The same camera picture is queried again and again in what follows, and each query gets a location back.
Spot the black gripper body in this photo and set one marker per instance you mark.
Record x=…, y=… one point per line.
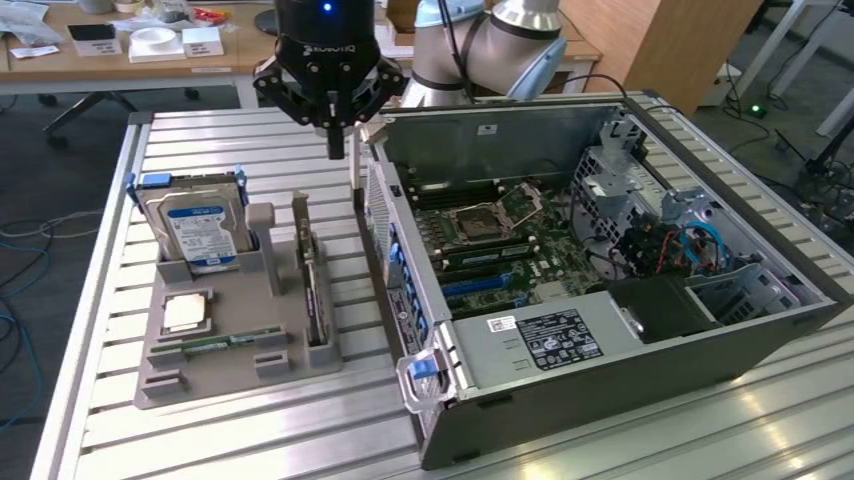
x=327, y=50

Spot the black graphics card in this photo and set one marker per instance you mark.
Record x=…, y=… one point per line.
x=313, y=295

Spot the wooden desk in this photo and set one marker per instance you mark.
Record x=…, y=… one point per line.
x=248, y=57
x=67, y=65

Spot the white paper stack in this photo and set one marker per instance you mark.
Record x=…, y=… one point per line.
x=400, y=47

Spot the black lamp base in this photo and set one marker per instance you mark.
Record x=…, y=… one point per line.
x=267, y=20

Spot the white cube box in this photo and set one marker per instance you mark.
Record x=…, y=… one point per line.
x=201, y=42

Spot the red small parts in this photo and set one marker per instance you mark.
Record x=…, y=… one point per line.
x=208, y=16

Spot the white flat box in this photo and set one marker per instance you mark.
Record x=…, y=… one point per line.
x=156, y=56

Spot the white tape roll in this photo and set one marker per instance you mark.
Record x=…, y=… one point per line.
x=153, y=37

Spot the bag of dark parts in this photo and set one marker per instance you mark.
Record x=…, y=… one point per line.
x=173, y=12

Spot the beige tape roll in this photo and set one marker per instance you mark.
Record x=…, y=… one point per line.
x=128, y=5

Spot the black chair base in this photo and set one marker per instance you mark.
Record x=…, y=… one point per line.
x=87, y=107

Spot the white box with black top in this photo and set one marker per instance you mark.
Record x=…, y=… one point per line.
x=93, y=40

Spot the CPU socket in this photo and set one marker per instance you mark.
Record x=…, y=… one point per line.
x=476, y=227

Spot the silver socket cover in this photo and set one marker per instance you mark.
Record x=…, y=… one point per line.
x=520, y=205

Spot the hard disk with blue carrier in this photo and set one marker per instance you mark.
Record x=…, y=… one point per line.
x=200, y=230

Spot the grey cup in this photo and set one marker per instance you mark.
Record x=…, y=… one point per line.
x=96, y=6

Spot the green RAM stick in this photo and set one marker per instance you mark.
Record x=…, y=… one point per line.
x=487, y=256
x=213, y=342

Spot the red and white card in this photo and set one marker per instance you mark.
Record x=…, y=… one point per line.
x=33, y=51

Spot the clear plastic bag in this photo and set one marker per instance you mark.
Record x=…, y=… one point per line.
x=27, y=25

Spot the silver drive cage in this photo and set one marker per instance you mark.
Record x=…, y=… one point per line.
x=614, y=200

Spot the green motherboard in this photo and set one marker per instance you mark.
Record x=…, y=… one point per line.
x=560, y=250

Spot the blue expansion slot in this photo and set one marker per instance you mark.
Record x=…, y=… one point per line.
x=476, y=287

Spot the grey parts rack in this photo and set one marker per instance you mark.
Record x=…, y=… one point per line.
x=240, y=300

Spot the wooden cabinet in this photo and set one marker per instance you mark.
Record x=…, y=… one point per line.
x=667, y=50

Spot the silver CPU chip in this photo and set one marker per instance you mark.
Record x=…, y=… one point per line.
x=183, y=312

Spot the grey power supply unit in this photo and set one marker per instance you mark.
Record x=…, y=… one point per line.
x=494, y=370

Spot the white table leg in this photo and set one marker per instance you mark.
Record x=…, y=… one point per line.
x=779, y=45

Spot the black tripod stand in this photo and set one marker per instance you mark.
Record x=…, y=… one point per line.
x=823, y=155

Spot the silver disk bay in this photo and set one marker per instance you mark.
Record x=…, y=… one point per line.
x=747, y=295

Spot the dark grey PC case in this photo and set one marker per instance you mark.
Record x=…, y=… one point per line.
x=600, y=400

